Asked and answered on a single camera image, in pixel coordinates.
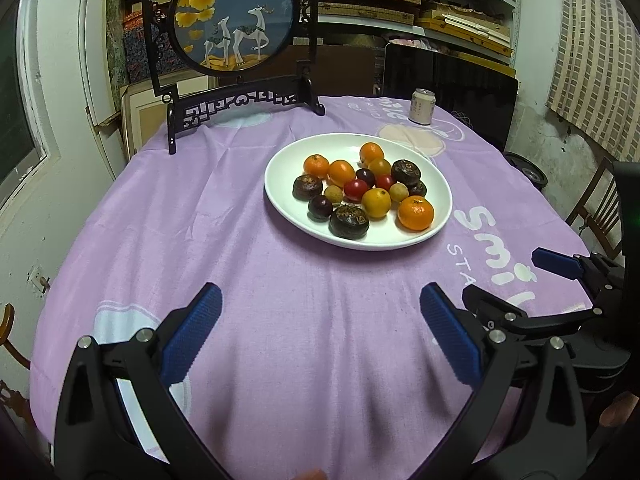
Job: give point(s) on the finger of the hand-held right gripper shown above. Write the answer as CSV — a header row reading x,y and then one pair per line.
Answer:
x,y
552,260
492,306

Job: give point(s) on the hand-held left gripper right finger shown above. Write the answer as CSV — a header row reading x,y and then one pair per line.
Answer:
x,y
450,335

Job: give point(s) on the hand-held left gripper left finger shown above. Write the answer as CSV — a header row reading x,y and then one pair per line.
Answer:
x,y
192,335

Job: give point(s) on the white oval plate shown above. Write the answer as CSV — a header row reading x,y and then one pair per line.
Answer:
x,y
435,180

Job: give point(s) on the yellow longan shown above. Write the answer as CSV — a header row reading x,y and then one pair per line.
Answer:
x,y
332,193
398,192

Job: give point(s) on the yellow orange round fruit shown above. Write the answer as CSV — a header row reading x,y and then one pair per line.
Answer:
x,y
376,203

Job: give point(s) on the large dark brown mangosteen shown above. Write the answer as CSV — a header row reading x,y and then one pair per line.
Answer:
x,y
349,221

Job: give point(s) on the red cherry tomato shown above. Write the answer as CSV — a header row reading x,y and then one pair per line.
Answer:
x,y
355,189
385,182

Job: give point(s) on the person's right hand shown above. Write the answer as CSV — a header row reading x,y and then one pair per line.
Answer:
x,y
620,410

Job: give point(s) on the person's left hand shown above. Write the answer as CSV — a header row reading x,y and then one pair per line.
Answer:
x,y
311,475

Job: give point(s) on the dark wooden chair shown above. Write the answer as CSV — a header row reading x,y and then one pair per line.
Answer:
x,y
600,210

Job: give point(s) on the purple printed tablecloth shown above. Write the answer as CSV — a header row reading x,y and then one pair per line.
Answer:
x,y
200,220

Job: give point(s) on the small dark brown mangosteen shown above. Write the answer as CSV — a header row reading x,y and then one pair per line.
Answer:
x,y
418,189

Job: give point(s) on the small orange kumquat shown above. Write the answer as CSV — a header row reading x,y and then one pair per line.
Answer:
x,y
380,167

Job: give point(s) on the curved wooden chair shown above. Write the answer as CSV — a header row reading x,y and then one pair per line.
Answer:
x,y
9,350

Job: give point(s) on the black flat monitor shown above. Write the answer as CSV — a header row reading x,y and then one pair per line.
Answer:
x,y
465,90

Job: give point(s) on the white beverage can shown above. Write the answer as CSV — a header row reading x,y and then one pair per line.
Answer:
x,y
422,107

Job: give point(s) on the white door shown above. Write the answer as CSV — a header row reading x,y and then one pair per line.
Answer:
x,y
97,85

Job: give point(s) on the white framed window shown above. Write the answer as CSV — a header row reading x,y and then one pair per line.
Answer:
x,y
20,110

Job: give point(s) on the dark patterned panels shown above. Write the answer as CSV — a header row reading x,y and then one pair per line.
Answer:
x,y
137,50

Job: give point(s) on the round deer picture black stand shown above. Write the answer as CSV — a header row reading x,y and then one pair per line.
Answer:
x,y
235,20

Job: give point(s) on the wall socket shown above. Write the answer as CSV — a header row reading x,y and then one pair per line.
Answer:
x,y
38,278

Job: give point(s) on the tile pattern wall hanging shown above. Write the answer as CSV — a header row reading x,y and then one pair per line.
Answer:
x,y
595,60

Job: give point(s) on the framed picture with wooden frame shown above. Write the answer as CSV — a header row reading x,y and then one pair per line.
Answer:
x,y
145,115

